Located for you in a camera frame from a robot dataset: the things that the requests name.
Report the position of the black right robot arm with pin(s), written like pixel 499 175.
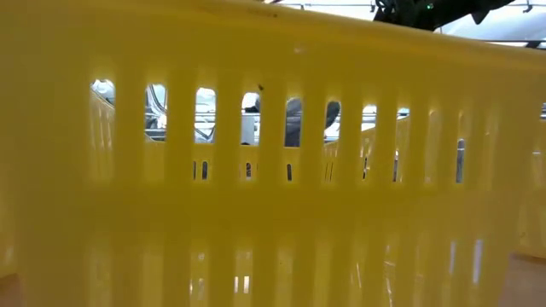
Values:
pixel 431 13

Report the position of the yellow slotted plastic basket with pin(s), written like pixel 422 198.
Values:
pixel 273 204

